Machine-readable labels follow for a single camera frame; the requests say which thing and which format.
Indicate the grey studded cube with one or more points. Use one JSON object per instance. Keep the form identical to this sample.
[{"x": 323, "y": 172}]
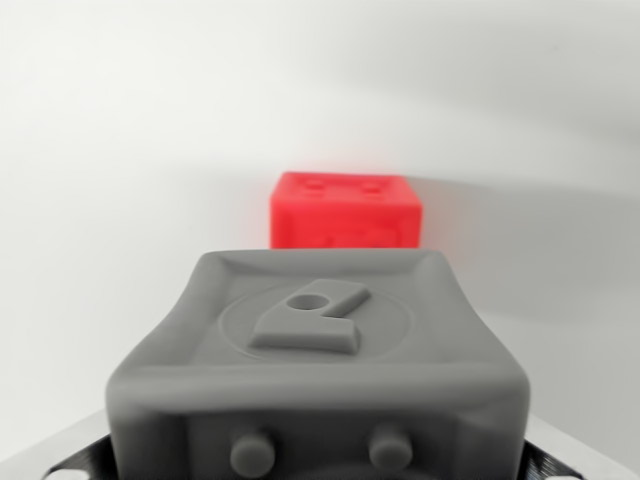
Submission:
[{"x": 320, "y": 360}]

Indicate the red studded cube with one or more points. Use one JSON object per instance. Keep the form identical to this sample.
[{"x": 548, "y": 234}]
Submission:
[{"x": 345, "y": 212}]

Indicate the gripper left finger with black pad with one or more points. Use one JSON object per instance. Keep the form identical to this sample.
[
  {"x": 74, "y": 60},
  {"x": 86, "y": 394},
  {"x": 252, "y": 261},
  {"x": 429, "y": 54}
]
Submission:
[{"x": 65, "y": 452}]

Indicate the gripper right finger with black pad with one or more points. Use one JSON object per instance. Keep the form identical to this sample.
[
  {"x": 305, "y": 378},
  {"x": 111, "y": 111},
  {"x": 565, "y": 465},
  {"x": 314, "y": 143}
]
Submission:
[{"x": 575, "y": 450}]

